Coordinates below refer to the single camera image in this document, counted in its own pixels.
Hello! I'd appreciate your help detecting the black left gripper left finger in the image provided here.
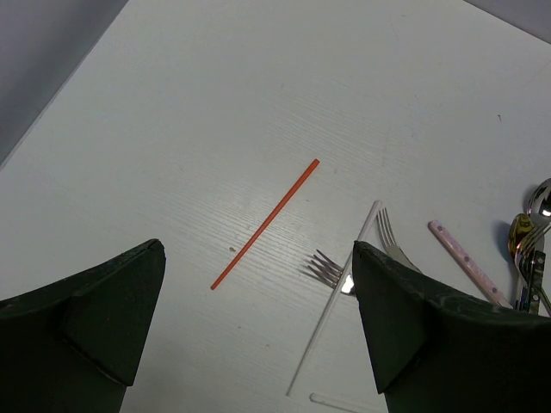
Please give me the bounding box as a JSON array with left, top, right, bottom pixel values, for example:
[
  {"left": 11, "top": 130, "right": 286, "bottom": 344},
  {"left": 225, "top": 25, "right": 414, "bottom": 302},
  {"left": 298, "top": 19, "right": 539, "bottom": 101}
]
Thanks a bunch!
[{"left": 1, "top": 239, "right": 166, "bottom": 412}]

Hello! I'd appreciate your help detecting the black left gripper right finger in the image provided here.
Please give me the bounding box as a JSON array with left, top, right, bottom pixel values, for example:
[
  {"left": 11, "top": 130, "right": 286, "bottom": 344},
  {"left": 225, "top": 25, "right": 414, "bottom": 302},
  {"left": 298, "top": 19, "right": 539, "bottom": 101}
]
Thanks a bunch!
[{"left": 352, "top": 242, "right": 550, "bottom": 412}]

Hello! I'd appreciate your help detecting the fork with pink handle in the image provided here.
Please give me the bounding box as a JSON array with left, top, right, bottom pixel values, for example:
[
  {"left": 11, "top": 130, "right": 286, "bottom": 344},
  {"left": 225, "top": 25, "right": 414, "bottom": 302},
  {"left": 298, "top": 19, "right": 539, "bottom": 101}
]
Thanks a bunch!
[{"left": 375, "top": 207, "right": 513, "bottom": 309}]

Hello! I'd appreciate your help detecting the fork with green patterned handle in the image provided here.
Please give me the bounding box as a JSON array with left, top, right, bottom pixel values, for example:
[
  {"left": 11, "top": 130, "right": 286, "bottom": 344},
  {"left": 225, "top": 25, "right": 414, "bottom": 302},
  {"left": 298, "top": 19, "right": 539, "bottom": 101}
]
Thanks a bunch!
[{"left": 514, "top": 224, "right": 550, "bottom": 314}]

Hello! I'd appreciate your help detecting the gold spoon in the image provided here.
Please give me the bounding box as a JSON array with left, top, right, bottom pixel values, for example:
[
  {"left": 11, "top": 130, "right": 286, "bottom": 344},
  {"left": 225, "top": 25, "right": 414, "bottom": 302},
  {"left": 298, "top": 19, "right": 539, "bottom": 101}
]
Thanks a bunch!
[{"left": 508, "top": 213, "right": 535, "bottom": 258}]

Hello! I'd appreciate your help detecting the silver spoon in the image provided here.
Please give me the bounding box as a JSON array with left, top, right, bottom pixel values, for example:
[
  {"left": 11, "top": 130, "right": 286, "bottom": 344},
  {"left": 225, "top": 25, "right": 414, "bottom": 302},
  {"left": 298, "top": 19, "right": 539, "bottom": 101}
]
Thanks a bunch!
[{"left": 527, "top": 178, "right": 551, "bottom": 227}]

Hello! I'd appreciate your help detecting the grey chopstick lying flat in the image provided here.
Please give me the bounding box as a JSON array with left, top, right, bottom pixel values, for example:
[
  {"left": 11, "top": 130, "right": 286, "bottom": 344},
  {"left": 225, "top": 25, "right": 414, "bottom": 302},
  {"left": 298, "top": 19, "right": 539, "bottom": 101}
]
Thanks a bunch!
[{"left": 309, "top": 392, "right": 379, "bottom": 413}]

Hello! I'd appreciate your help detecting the white chopstick upright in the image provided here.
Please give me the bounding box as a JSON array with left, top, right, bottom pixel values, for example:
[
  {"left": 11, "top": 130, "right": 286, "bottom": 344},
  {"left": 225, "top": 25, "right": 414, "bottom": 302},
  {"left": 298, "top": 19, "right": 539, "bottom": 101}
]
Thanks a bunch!
[{"left": 286, "top": 200, "right": 382, "bottom": 398}]

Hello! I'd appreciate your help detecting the orange chopstick on left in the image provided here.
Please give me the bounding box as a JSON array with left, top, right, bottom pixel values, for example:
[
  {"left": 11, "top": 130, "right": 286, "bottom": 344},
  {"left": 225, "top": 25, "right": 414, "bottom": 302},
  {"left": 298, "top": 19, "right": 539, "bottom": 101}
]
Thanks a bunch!
[{"left": 210, "top": 158, "right": 320, "bottom": 291}]

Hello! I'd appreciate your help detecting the fork with black patterned handle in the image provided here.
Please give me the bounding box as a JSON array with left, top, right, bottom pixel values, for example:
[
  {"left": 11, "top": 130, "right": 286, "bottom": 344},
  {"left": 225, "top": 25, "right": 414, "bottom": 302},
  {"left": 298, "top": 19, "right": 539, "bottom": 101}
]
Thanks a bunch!
[{"left": 302, "top": 250, "right": 344, "bottom": 289}]

